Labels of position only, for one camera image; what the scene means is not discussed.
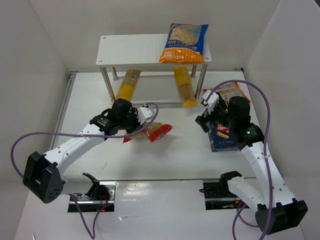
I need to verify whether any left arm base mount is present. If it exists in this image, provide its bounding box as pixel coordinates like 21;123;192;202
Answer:
64;172;117;213

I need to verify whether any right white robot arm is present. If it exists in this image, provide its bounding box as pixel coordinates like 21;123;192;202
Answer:
195;93;308;235

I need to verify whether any red fusilli pasta bag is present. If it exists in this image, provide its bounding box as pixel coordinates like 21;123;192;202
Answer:
123;121;173;143

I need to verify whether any blue orange pasta bag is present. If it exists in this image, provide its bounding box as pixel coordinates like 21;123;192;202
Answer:
159;23;209;64

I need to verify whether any blue Barilla pasta box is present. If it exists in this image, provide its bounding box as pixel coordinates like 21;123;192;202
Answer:
208;123;239;152

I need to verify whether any yellow spaghetti pack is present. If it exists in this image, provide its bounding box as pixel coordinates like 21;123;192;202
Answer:
173;66;198;108
115;68;142;102

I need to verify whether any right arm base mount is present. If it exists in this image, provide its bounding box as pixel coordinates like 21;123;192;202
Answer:
199;179;242;211

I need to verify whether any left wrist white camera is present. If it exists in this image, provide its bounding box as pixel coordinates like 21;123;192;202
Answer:
137;105;155;124

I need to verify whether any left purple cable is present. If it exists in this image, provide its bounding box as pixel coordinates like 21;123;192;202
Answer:
10;102;160;240

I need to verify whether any wrist white camera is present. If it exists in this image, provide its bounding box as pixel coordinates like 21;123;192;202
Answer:
137;105;155;124
201;89;220;114

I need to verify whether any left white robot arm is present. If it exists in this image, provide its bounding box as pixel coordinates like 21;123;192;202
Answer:
22;98;141;204

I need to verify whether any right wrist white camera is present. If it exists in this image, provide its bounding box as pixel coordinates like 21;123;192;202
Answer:
201;89;220;114

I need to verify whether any left yellow spaghetti pack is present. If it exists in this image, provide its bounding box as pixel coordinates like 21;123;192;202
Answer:
115;68;142;102

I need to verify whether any red macaroni bag right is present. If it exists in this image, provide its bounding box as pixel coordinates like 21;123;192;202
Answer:
214;82;251;105

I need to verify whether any right yellow spaghetti pack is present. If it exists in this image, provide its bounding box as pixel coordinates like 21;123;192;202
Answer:
173;66;198;108

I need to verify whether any white two-tier shelf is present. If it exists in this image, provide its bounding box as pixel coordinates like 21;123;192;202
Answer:
95;34;212;110

